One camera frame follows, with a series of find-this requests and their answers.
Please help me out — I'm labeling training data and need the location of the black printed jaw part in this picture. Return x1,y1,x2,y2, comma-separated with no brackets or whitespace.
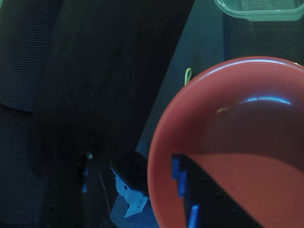
109,152,152,219

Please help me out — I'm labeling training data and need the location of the red bowl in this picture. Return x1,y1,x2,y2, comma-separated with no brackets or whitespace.
147,56,304,228

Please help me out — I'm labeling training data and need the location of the yellow rubber band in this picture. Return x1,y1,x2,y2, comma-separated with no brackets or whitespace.
183,67,193,86

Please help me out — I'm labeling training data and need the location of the clear plastic container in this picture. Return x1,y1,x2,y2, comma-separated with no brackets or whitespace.
213,0,304,22

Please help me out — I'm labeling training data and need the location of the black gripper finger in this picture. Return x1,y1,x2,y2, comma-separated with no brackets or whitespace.
40,151,113,228
171,153,263,228

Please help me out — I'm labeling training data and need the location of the dark ribbed fabric sofa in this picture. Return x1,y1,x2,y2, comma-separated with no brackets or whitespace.
0,0,61,226

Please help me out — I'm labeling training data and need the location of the grey desk mat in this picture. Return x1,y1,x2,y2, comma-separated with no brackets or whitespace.
109,0,304,228

